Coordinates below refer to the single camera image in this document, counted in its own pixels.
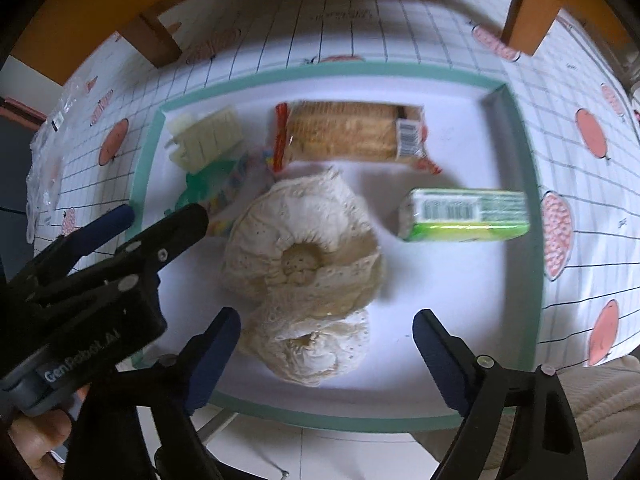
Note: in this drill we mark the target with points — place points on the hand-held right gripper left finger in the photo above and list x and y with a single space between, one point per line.
212 360

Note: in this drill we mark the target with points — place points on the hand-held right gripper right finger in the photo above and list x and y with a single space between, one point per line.
442 360

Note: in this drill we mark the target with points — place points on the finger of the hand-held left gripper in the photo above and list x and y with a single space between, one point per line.
107 227
175 235

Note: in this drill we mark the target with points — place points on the teal-edged white box tray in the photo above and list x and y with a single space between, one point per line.
450 285

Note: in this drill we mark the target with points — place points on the colourful green candy packet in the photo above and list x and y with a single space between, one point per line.
235 185

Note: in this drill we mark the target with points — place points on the white hair clip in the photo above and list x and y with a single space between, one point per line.
205 140

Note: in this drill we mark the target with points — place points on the cream lace cloth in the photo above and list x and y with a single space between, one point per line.
300 230

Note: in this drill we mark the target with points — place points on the long green tissue pack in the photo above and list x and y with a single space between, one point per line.
465 210

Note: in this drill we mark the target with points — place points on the biscuit packet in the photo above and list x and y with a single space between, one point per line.
340 130

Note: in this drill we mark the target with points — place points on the person's left hand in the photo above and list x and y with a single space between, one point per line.
40 435

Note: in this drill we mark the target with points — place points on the wooden nightstand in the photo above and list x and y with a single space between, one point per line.
150 40

